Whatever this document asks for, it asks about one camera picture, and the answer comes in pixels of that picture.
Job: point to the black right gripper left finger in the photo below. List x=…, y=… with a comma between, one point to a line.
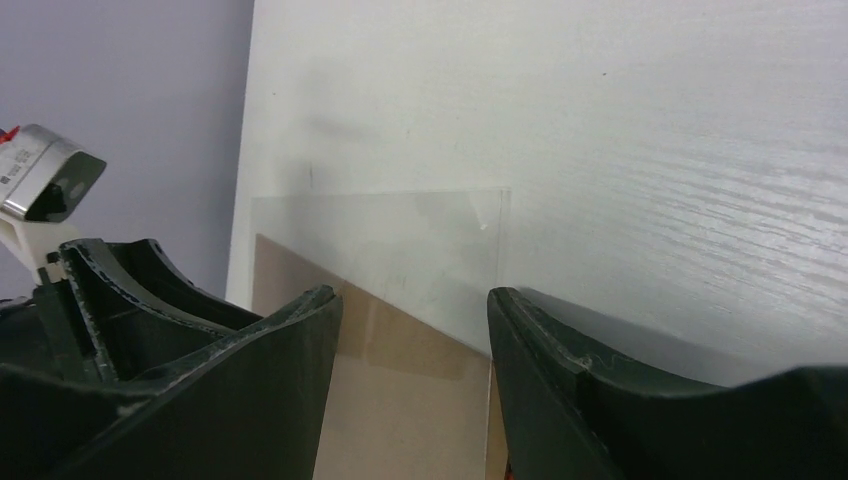
x=248, y=406

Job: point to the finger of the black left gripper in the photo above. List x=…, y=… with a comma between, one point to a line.
x=122, y=309

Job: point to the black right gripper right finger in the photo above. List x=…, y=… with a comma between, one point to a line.
x=575, y=408

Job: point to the clear acrylic sheet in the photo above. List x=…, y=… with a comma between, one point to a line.
x=434, y=255

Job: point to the brown cardboard backing board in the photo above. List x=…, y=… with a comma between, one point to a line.
x=405, y=400

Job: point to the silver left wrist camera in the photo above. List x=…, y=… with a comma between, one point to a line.
x=44, y=176

